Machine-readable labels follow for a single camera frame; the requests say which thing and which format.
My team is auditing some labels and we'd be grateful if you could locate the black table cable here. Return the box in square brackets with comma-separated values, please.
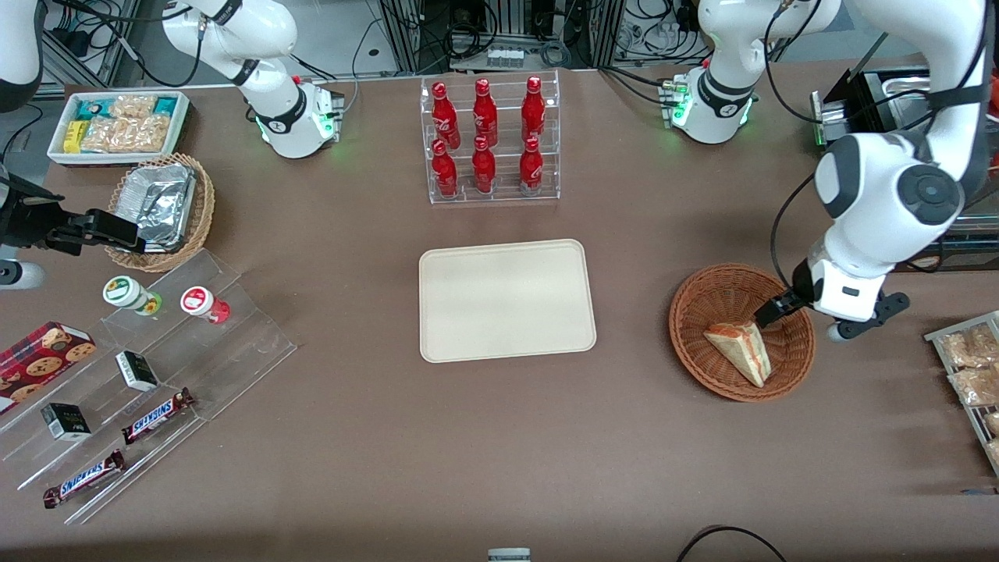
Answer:
[676, 525, 789, 562]

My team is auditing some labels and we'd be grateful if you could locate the small rice cracker bag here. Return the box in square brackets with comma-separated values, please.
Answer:
[109, 95, 158, 119]

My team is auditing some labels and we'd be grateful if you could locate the large rice cracker bag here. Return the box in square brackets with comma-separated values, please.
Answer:
[80, 116, 172, 154]

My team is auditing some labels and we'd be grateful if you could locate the tray of wrapped snacks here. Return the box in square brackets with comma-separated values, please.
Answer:
[924, 311, 999, 478]

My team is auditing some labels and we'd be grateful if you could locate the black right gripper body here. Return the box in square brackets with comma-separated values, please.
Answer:
[0, 176, 73, 256]

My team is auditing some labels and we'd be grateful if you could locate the red cola bottle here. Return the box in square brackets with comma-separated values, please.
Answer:
[520, 137, 544, 196]
[521, 76, 546, 144]
[473, 78, 499, 148]
[432, 139, 459, 198]
[432, 81, 461, 151]
[472, 136, 497, 195]

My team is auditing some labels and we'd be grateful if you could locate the red cookie box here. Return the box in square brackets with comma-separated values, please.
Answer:
[0, 322, 97, 415]

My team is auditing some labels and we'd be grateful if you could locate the aluminium frame rack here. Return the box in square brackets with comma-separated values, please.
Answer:
[379, 0, 625, 73]

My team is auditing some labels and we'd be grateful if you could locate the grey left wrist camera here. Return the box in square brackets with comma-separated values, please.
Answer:
[827, 292, 911, 343]

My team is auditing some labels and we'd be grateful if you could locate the clear acrylic stepped shelf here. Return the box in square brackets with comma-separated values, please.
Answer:
[0, 248, 298, 525]

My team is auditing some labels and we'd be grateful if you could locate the clear acrylic bottle rack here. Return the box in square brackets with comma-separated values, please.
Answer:
[420, 70, 561, 205]

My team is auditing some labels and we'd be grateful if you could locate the brown round wicker basket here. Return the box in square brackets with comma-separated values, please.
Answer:
[669, 264, 817, 404]

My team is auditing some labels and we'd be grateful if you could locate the triangular sandwich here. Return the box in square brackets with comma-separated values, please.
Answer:
[703, 320, 773, 389]

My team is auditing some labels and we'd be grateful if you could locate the red label yoghurt cup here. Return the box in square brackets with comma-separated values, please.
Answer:
[180, 286, 231, 325]

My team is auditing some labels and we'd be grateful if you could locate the white rectangular snack bin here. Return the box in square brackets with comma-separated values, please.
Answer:
[47, 91, 192, 167]

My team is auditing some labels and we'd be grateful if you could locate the small black box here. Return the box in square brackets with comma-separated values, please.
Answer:
[41, 403, 92, 443]
[116, 350, 160, 392]

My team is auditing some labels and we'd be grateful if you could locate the silver foil container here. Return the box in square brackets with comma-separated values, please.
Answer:
[116, 164, 197, 253]

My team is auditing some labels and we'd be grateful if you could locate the green label yoghurt cup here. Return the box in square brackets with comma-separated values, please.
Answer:
[102, 276, 163, 317]

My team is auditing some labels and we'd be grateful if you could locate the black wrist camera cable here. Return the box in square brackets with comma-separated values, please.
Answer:
[769, 173, 819, 292]

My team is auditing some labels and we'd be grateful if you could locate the black food warmer cabinet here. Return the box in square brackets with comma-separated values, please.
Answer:
[810, 66, 999, 272]

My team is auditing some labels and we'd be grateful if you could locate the beige plastic tray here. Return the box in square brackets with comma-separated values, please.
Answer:
[418, 239, 598, 365]

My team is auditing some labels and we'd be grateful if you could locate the tan wicker basket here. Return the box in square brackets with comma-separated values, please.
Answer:
[104, 153, 215, 273]

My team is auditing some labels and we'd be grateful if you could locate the steel food pan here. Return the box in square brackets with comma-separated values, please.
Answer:
[878, 69, 934, 93]

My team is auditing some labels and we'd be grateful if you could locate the brown Snickers bar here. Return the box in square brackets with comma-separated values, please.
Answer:
[43, 450, 126, 510]
[121, 388, 196, 446]

